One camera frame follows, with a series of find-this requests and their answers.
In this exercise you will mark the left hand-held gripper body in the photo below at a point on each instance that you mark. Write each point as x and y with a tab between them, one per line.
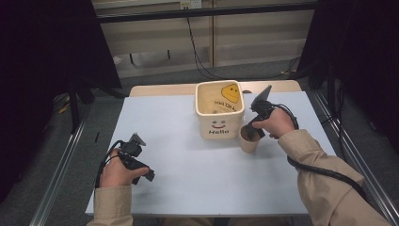
130	150

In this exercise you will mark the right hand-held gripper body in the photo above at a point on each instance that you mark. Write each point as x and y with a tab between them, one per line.
263	108

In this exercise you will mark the beige paper cup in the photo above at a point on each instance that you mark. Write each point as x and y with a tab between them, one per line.
248	146

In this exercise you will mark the cream smiley storage bin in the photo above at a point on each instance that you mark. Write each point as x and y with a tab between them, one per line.
219	125

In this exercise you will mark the person's left hand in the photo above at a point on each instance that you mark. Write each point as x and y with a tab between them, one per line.
116	172

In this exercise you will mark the person's right hand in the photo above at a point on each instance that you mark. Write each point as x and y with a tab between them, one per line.
277	124

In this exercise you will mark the white table mat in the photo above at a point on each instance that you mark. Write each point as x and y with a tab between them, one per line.
188	175

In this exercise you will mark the black metal stand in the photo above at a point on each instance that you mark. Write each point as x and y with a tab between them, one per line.
74	106

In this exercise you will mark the black curtain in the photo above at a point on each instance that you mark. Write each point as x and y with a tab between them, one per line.
363	62
31	78

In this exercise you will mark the black horizontal bar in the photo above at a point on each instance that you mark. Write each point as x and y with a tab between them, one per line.
204	12

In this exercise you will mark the aluminium frame rail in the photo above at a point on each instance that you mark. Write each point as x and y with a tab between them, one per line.
357	163
59	169

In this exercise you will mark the white wall socket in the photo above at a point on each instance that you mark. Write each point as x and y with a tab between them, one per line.
190	3

